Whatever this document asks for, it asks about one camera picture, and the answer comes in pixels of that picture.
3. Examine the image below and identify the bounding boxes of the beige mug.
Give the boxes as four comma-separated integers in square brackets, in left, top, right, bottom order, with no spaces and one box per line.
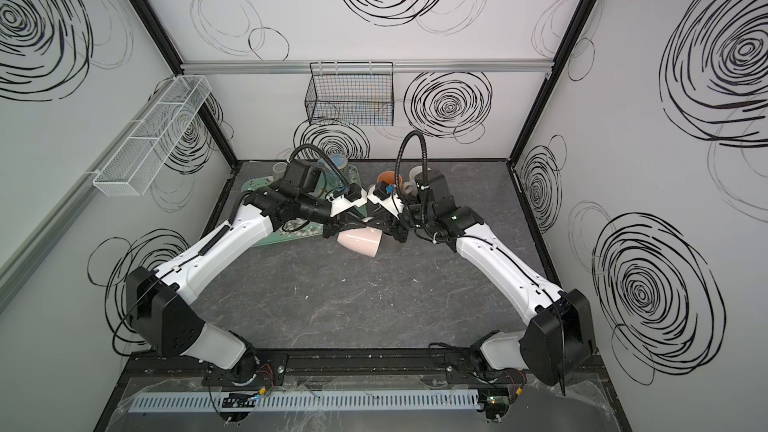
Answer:
[404,166,422,194]

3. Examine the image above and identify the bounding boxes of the peach mug grey base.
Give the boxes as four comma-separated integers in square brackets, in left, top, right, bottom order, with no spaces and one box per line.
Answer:
[376,170,404,193]

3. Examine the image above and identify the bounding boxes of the pale pink mug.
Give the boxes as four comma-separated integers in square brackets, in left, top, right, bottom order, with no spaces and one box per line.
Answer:
[337,227,383,257]

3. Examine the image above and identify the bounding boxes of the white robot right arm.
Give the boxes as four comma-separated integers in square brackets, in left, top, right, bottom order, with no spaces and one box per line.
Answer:
[402,168,595,386]

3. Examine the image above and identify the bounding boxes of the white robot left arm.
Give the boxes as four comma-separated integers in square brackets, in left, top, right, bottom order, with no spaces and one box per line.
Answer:
[126,159,331,385]

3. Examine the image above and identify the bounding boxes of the blue butterfly mug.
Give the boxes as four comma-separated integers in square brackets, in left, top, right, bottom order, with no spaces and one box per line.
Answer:
[321,154,349,188]

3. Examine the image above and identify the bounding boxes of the mint green floral tray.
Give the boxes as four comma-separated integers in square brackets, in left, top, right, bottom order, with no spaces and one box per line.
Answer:
[240,162,362,246]

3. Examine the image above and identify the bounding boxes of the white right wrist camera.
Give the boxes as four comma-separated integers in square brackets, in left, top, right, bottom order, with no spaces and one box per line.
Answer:
[367,181,404,217]

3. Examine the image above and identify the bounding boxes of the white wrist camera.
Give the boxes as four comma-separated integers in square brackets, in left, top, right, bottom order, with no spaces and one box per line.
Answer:
[330,183,367,217]
[367,181,404,217]

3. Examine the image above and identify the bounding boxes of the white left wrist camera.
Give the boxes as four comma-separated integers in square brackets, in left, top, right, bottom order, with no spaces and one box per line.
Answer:
[330,183,367,217]

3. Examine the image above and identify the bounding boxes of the black wire basket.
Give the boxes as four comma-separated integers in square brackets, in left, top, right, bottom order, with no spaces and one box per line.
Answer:
[304,73,395,126]

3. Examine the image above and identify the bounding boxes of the aluminium wall rail back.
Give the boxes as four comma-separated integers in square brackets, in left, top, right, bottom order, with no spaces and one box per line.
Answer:
[181,58,554,75]

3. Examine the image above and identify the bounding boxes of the aluminium wall rail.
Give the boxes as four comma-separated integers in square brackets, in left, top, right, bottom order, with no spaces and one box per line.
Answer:
[181,58,554,75]
[1,75,178,313]

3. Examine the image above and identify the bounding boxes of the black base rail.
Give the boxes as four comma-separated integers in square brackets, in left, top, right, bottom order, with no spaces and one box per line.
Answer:
[119,344,607,385]

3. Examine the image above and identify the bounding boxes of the white wire wall shelf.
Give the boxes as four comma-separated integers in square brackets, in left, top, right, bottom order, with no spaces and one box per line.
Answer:
[92,75,211,197]

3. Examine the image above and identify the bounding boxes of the white slotted cable duct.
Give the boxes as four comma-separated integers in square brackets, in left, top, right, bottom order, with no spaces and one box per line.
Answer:
[128,389,482,413]

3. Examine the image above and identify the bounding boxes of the aluminium wall rail left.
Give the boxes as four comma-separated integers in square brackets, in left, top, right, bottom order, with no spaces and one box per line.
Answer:
[1,75,178,313]

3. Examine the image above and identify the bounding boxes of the black corner frame post left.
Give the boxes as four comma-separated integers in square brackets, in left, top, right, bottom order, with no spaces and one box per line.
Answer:
[129,0,239,169]

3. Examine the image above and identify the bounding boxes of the black corner frame post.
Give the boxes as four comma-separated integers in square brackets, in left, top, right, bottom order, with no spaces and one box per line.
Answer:
[507,0,598,168]
[129,0,239,169]

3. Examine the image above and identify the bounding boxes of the black corner frame post right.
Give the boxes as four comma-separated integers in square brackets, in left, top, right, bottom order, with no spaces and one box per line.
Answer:
[507,0,598,168]

